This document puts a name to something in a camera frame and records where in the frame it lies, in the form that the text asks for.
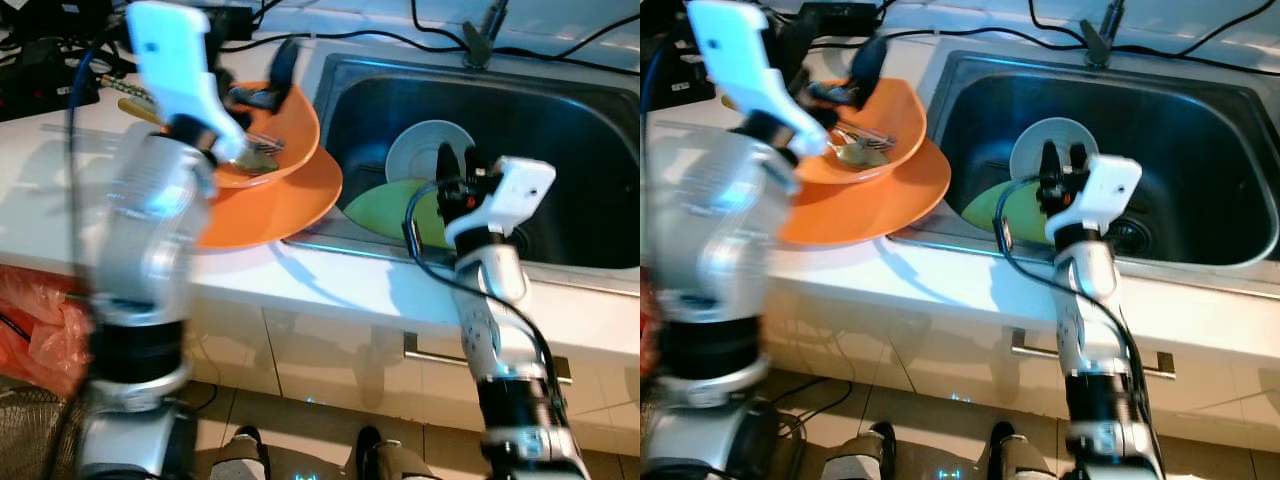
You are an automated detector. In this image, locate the robot leg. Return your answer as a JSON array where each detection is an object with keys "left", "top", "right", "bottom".
[
  {"left": 985, "top": 420, "right": 1051, "bottom": 480},
  {"left": 355, "top": 425, "right": 436, "bottom": 480},
  {"left": 820, "top": 422, "right": 896, "bottom": 480},
  {"left": 210, "top": 425, "right": 271, "bottom": 480}
]

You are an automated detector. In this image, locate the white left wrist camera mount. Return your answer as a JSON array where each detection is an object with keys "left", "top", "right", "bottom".
[
  {"left": 688, "top": 0, "right": 831, "bottom": 161},
  {"left": 125, "top": 0, "right": 249, "bottom": 166}
]

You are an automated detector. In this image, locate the black power adapter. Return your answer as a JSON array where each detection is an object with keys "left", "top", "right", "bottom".
[
  {"left": 800, "top": 0, "right": 881, "bottom": 31},
  {"left": 205, "top": 3, "right": 256, "bottom": 41}
]

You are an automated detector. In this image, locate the stainless steel sink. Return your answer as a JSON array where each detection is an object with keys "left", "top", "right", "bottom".
[
  {"left": 285, "top": 52, "right": 641, "bottom": 271},
  {"left": 888, "top": 48, "right": 1280, "bottom": 269}
]

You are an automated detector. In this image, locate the orange plate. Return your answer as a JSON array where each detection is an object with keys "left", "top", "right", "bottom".
[
  {"left": 195, "top": 145, "right": 344, "bottom": 251},
  {"left": 778, "top": 138, "right": 951, "bottom": 248}
]

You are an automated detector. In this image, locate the green plate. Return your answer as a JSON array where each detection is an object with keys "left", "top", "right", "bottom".
[
  {"left": 960, "top": 180, "right": 1051, "bottom": 236},
  {"left": 343, "top": 178, "right": 451, "bottom": 251}
]

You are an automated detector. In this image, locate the black power strip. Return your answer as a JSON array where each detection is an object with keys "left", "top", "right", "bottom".
[
  {"left": 640, "top": 45, "right": 716, "bottom": 111},
  {"left": 0, "top": 40, "right": 101, "bottom": 121}
]

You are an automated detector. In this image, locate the white bowl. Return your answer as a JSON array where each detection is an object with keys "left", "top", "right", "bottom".
[
  {"left": 385, "top": 120, "right": 476, "bottom": 186},
  {"left": 1010, "top": 117, "right": 1099, "bottom": 183}
]

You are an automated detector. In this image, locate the black floor fan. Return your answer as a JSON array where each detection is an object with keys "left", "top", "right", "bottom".
[{"left": 0, "top": 385, "right": 81, "bottom": 480}]

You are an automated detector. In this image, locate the gold metal spoon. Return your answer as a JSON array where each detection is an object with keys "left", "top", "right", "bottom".
[
  {"left": 720, "top": 92, "right": 886, "bottom": 169},
  {"left": 118, "top": 97, "right": 278, "bottom": 173}
]

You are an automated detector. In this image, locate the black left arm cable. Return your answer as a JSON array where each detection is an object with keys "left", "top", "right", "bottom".
[
  {"left": 62, "top": 25, "right": 136, "bottom": 301},
  {"left": 640, "top": 40, "right": 683, "bottom": 126}
]

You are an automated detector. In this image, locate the silver cabinet handle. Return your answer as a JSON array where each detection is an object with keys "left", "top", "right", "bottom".
[
  {"left": 403, "top": 332, "right": 573, "bottom": 386},
  {"left": 1010, "top": 328, "right": 1176, "bottom": 379}
]

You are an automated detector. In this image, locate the orange bowl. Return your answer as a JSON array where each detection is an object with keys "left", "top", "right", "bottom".
[
  {"left": 795, "top": 75, "right": 928, "bottom": 186},
  {"left": 210, "top": 80, "right": 321, "bottom": 189}
]

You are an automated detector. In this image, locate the red plastic bag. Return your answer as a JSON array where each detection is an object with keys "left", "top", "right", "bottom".
[
  {"left": 0, "top": 265, "right": 91, "bottom": 396},
  {"left": 640, "top": 290, "right": 666, "bottom": 381}
]

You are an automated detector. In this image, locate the robot left leg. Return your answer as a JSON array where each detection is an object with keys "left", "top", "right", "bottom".
[
  {"left": 210, "top": 425, "right": 271, "bottom": 480},
  {"left": 820, "top": 422, "right": 896, "bottom": 480}
]

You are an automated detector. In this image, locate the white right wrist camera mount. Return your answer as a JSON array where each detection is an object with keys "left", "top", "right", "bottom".
[
  {"left": 445, "top": 157, "right": 557, "bottom": 251},
  {"left": 1045, "top": 155, "right": 1143, "bottom": 246}
]

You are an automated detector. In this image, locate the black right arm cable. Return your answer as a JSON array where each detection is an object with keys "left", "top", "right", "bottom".
[
  {"left": 403, "top": 180, "right": 571, "bottom": 480},
  {"left": 993, "top": 175, "right": 1161, "bottom": 471}
]

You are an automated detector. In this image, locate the robot right leg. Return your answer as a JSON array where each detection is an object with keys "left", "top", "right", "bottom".
[
  {"left": 985, "top": 420, "right": 1051, "bottom": 480},
  {"left": 355, "top": 425, "right": 436, "bottom": 480}
]

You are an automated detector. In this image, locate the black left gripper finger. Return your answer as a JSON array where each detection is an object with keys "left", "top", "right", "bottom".
[
  {"left": 268, "top": 38, "right": 302, "bottom": 96},
  {"left": 848, "top": 35, "right": 889, "bottom": 96}
]

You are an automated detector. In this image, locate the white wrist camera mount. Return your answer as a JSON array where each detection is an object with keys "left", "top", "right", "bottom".
[
  {"left": 125, "top": 0, "right": 249, "bottom": 166},
  {"left": 1045, "top": 155, "right": 1143, "bottom": 246},
  {"left": 445, "top": 157, "right": 557, "bottom": 251},
  {"left": 688, "top": 0, "right": 831, "bottom": 161}
]

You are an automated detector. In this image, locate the white kitchen base cabinet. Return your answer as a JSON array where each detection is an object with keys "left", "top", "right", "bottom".
[
  {"left": 0, "top": 262, "right": 641, "bottom": 459},
  {"left": 740, "top": 262, "right": 1280, "bottom": 456}
]

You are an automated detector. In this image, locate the dark sink faucet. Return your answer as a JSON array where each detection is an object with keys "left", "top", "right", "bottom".
[
  {"left": 462, "top": 0, "right": 511, "bottom": 69},
  {"left": 1080, "top": 0, "right": 1126, "bottom": 69}
]

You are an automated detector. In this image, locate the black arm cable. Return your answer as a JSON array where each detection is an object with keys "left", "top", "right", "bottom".
[
  {"left": 640, "top": 40, "right": 683, "bottom": 126},
  {"left": 403, "top": 180, "right": 571, "bottom": 480},
  {"left": 62, "top": 25, "right": 136, "bottom": 301},
  {"left": 993, "top": 175, "right": 1161, "bottom": 471}
]

